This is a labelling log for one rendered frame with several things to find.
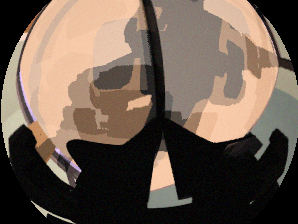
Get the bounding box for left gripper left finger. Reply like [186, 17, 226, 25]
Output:
[66, 118, 158, 202]

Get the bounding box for black rope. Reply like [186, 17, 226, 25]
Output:
[142, 0, 165, 161]

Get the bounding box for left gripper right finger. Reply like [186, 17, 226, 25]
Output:
[163, 118, 256, 200]

